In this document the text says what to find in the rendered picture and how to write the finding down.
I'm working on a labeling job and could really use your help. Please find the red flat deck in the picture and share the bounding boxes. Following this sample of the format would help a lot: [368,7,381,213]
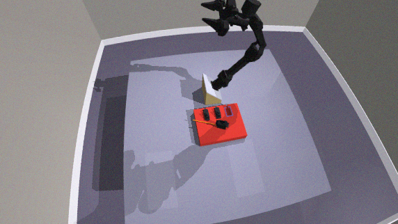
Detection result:
[193,103,247,146]

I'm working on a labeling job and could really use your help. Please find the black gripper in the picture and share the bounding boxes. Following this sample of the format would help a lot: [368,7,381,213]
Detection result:
[201,0,240,36]

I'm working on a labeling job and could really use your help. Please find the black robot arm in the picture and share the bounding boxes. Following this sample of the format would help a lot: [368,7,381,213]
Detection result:
[211,0,266,91]

